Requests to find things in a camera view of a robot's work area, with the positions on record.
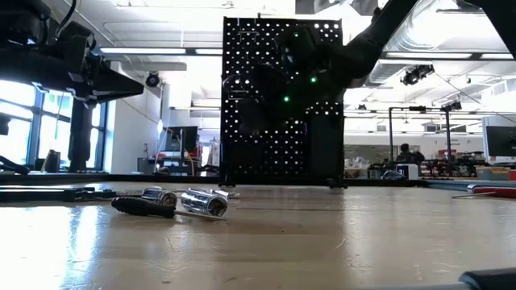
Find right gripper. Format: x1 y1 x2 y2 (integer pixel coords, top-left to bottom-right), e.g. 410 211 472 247
244 59 324 135

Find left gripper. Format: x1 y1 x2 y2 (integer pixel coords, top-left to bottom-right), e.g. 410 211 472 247
0 48 145 107

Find black wire stripper pliers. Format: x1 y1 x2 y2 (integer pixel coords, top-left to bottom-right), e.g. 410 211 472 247
0 185 142 203

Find small black-handled screwdriver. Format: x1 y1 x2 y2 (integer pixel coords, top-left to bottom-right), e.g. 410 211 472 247
110 196 227 222

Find large chrome socket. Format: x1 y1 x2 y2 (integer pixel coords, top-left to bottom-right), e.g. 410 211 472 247
180 189 229 218

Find red-handled screwdriver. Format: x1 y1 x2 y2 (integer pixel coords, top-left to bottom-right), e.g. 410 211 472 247
451 184 516 200

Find black ceiling spotlight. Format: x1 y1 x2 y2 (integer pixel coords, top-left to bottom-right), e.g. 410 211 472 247
144 71 161 89

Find ceiling light strip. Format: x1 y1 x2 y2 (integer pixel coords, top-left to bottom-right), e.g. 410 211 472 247
98 47 224 56
382 51 516 61

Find black vertical pillar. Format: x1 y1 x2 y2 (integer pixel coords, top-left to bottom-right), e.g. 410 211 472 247
67 100 96 173

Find black metal pegboard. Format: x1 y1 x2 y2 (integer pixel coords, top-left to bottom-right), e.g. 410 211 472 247
219 15 347 187

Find black pegboard tool rack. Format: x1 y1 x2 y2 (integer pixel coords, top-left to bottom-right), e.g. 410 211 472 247
220 139 277 187

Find black computer monitor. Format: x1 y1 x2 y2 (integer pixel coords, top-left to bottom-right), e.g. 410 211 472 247
164 126 199 153
485 126 516 158

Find large window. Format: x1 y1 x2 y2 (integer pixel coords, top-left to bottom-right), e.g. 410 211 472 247
0 78 109 172

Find person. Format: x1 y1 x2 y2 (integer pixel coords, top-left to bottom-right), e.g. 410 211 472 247
396 143 425 164

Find white box with logo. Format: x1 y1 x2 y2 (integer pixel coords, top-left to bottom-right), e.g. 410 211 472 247
396 163 420 180

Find tan storage box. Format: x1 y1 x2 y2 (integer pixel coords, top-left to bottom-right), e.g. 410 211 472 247
475 166 512 181

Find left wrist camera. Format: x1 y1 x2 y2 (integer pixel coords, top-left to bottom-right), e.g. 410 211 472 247
56 19 97 64

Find wire pegboard hook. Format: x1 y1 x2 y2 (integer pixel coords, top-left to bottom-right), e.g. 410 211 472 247
237 18 261 36

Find black aluminium table frame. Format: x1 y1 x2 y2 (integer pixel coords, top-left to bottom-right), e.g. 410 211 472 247
0 172 516 195

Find black ceiling camera cluster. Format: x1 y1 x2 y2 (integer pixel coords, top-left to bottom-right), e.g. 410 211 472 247
400 64 436 87

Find black tubular rig frame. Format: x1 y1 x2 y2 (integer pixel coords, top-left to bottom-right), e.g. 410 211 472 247
388 99 464 166

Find large black-handled screwdriver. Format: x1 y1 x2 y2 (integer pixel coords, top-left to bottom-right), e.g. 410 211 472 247
362 268 516 290

